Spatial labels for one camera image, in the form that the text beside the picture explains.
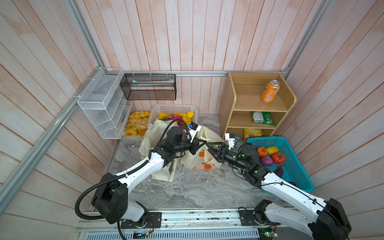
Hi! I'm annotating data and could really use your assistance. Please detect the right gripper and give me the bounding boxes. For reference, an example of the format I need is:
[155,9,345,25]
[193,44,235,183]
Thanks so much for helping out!
[207,142,248,172]

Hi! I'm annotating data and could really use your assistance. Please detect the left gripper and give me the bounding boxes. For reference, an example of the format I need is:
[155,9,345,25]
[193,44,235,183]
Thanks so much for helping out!
[173,136,207,155]

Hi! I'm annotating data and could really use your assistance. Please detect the yellow plastic grocery bag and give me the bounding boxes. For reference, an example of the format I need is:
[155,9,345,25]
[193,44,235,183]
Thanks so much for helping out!
[181,126,223,170]

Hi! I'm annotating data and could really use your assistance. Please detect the cream canvas tote bag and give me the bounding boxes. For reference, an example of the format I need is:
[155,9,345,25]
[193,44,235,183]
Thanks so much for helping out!
[138,119,179,183]

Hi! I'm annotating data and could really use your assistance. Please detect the orange toy pumpkin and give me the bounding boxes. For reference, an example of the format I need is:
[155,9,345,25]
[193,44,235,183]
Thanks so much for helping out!
[257,147,268,158]

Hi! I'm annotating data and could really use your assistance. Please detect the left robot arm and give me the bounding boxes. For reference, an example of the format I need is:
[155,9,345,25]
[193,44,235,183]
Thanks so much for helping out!
[75,123,206,227]

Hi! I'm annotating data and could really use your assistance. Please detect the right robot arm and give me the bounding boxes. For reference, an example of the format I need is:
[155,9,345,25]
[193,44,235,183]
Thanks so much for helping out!
[206,142,352,240]

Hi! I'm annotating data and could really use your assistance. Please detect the yellow toy lemon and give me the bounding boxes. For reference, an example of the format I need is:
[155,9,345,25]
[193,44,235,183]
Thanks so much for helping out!
[186,112,195,119]

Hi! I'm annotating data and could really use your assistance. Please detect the red toy dragon fruit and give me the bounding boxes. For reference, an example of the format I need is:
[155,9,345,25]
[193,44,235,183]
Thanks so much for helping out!
[162,115,183,121]

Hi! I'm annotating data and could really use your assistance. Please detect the yellow chips packet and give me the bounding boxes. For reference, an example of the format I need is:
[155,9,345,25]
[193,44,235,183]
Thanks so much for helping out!
[244,128,263,141]

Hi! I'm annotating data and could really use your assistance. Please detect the yellow toy fruit left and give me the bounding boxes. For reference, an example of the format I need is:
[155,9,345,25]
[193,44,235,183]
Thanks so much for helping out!
[159,113,169,118]

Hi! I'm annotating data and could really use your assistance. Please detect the purple toy onion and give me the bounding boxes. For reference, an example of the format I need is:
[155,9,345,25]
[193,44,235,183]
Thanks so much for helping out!
[260,156,274,167]

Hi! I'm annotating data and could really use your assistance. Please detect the yellow toy pepper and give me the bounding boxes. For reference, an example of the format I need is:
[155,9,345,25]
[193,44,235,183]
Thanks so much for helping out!
[267,146,279,155]

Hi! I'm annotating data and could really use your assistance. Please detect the white plastic fruit basket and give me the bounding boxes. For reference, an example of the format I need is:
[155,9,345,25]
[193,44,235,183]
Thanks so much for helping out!
[148,104,199,125]

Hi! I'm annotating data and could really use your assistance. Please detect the wooden shelf unit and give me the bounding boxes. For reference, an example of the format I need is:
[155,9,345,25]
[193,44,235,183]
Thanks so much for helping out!
[219,72,297,139]

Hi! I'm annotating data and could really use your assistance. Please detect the green snack packet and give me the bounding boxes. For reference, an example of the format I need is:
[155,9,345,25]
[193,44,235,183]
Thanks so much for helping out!
[252,112,275,126]

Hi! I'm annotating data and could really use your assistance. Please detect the red toy tomato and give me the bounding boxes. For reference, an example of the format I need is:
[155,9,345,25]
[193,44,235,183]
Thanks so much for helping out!
[271,152,287,165]

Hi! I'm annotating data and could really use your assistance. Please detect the yellow bread tray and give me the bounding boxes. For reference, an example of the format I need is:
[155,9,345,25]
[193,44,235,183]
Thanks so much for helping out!
[122,111,151,137]

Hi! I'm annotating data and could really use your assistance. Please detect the purple toy eggplant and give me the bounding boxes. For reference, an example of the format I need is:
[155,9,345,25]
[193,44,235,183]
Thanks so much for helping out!
[275,166,285,178]

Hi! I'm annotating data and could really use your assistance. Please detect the teal plastic basket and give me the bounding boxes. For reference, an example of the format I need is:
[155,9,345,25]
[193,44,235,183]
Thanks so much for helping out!
[247,136,315,193]

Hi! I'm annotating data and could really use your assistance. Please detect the orange soda can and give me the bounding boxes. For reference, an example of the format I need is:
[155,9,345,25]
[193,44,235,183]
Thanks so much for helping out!
[261,80,281,103]

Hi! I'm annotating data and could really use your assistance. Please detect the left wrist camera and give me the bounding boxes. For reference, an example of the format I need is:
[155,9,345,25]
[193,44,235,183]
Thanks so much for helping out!
[188,122,202,143]

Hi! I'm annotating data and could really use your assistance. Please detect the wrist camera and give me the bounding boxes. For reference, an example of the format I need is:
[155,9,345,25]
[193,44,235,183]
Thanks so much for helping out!
[225,133,239,150]
[188,122,202,143]

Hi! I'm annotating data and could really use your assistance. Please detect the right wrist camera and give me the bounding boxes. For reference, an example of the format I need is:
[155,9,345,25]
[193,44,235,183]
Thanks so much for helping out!
[225,133,239,150]

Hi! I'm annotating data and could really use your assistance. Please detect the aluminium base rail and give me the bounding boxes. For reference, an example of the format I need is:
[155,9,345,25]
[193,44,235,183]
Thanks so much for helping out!
[74,208,312,240]

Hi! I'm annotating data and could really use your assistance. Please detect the black wire mesh basket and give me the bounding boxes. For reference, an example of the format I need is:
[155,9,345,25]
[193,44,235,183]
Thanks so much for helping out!
[120,73,177,101]

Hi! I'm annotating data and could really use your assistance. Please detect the white wire mesh shelf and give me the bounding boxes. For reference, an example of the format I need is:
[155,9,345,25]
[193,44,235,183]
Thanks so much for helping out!
[78,68,133,140]

